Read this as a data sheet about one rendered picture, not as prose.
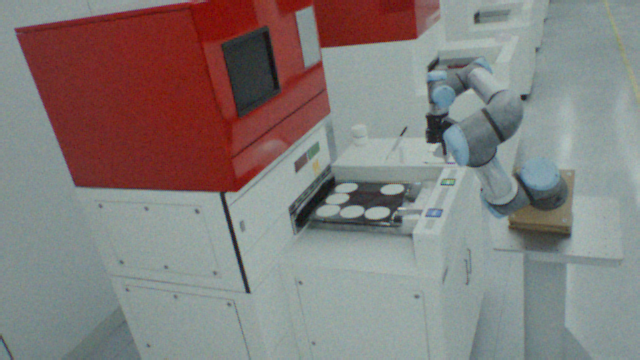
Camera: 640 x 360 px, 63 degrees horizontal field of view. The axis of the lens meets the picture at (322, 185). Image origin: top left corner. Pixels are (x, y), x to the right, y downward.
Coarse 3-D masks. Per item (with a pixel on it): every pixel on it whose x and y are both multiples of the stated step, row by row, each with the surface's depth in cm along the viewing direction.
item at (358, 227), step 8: (312, 224) 223; (320, 224) 221; (328, 224) 219; (336, 224) 218; (344, 224) 216; (352, 224) 215; (360, 224) 213; (376, 224) 211; (392, 224) 209; (376, 232) 211; (384, 232) 210; (392, 232) 208; (400, 232) 207
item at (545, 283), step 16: (528, 272) 205; (544, 272) 200; (560, 272) 200; (528, 288) 208; (544, 288) 203; (560, 288) 203; (528, 304) 212; (544, 304) 206; (560, 304) 206; (528, 320) 215; (544, 320) 209; (560, 320) 210; (528, 336) 218; (544, 336) 212; (560, 336) 213; (528, 352) 222; (544, 352) 216; (560, 352) 217; (576, 352) 217
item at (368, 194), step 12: (336, 192) 234; (360, 192) 230; (372, 192) 228; (324, 204) 225; (336, 204) 222; (348, 204) 221; (360, 204) 219; (372, 204) 217; (384, 204) 216; (396, 204) 214; (312, 216) 216; (324, 216) 214; (336, 216) 213; (360, 216) 209
